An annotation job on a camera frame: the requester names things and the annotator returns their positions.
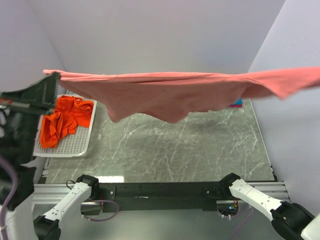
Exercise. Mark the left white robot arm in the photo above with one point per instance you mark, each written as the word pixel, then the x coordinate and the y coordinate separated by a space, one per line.
pixel 19 224

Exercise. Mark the aluminium frame rail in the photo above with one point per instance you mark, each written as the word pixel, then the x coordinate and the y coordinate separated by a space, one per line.
pixel 51 194

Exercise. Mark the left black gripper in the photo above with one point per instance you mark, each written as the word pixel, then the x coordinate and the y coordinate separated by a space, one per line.
pixel 42 94

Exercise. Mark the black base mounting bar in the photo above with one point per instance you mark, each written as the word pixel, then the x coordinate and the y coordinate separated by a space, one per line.
pixel 163 196

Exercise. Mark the white plastic basket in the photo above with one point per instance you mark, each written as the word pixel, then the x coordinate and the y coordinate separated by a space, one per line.
pixel 71 146

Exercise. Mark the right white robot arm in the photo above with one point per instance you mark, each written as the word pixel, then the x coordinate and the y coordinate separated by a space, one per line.
pixel 290 220

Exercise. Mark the folded blue t-shirt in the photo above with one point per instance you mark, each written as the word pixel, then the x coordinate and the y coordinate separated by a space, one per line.
pixel 238 102

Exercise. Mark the orange t-shirt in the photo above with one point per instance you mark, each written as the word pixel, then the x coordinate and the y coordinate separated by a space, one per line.
pixel 70 112

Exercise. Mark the folded magenta t-shirt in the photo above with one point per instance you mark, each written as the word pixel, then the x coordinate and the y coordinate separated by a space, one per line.
pixel 235 106

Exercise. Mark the salmon pink t-shirt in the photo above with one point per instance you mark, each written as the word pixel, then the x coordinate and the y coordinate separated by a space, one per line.
pixel 171 96

